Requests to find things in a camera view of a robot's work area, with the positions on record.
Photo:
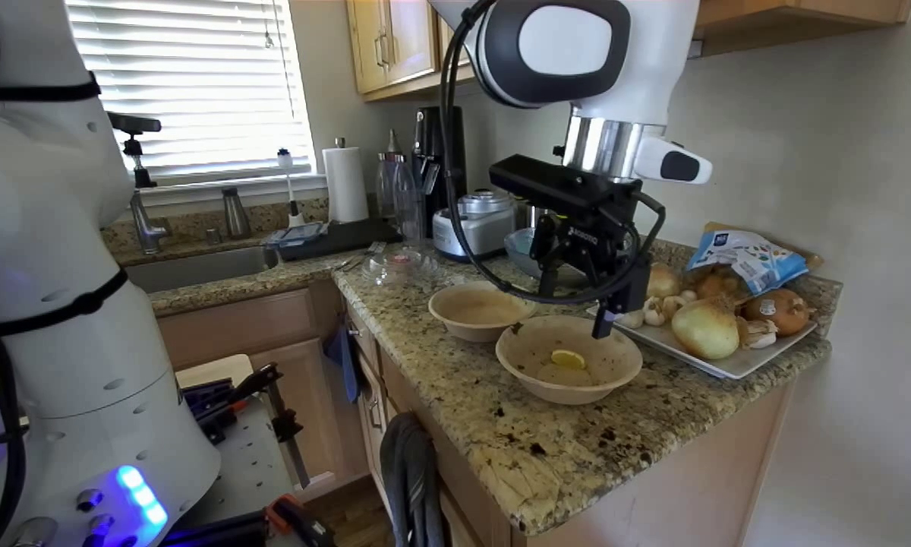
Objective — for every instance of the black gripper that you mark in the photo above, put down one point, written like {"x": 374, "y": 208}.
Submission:
{"x": 594, "y": 246}

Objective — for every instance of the beige bowl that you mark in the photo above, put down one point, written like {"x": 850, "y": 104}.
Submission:
{"x": 476, "y": 314}
{"x": 565, "y": 384}

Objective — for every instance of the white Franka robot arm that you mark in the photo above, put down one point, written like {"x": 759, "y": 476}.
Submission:
{"x": 656, "y": 63}

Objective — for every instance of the green glass fruit bowl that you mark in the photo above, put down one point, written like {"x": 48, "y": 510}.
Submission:
{"x": 518, "y": 251}

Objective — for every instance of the yellow lemon slice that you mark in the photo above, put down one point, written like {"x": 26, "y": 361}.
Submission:
{"x": 569, "y": 358}

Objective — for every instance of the silver food processor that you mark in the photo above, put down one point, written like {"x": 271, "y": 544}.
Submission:
{"x": 471, "y": 228}

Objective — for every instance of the clear glass lid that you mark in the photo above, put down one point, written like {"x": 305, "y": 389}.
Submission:
{"x": 398, "y": 268}

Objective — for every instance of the blue white snack bag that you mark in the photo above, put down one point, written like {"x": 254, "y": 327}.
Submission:
{"x": 749, "y": 258}

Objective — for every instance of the clear glass cup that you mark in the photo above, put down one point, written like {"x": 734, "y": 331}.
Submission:
{"x": 412, "y": 217}

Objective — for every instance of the black soda maker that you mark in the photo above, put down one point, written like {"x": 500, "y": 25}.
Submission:
{"x": 443, "y": 152}

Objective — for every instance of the large clear glass bottle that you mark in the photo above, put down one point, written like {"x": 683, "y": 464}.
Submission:
{"x": 390, "y": 187}

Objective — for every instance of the blue hanging towel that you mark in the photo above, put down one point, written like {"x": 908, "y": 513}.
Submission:
{"x": 345, "y": 367}

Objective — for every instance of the white paper towel roll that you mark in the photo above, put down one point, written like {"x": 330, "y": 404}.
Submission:
{"x": 348, "y": 187}

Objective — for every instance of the wooden base cabinet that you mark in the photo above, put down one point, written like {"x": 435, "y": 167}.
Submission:
{"x": 305, "y": 334}

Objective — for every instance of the white dish brush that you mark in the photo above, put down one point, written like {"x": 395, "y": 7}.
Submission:
{"x": 291, "y": 187}

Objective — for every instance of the light wood cabinet door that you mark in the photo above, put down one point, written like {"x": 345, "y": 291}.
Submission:
{"x": 366, "y": 47}
{"x": 414, "y": 35}

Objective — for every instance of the black bar clamp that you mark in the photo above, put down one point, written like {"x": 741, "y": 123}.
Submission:
{"x": 282, "y": 427}

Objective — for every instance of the steel sink tap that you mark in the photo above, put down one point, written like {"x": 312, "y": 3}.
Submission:
{"x": 238, "y": 215}

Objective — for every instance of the red black hand tool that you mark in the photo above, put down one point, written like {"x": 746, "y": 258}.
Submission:
{"x": 298, "y": 520}

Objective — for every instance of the steel kitchen sink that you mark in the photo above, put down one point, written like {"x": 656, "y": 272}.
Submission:
{"x": 197, "y": 268}

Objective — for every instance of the white window blinds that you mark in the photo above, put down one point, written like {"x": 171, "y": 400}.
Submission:
{"x": 200, "y": 79}

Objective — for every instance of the steel kitchen faucet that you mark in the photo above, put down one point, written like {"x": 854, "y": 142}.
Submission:
{"x": 147, "y": 228}

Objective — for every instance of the white robot body left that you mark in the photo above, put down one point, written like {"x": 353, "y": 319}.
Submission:
{"x": 4, "y": 427}

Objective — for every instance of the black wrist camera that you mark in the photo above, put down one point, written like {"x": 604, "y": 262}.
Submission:
{"x": 558, "y": 184}

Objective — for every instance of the black tripod mount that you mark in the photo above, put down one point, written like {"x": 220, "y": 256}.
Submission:
{"x": 134, "y": 137}

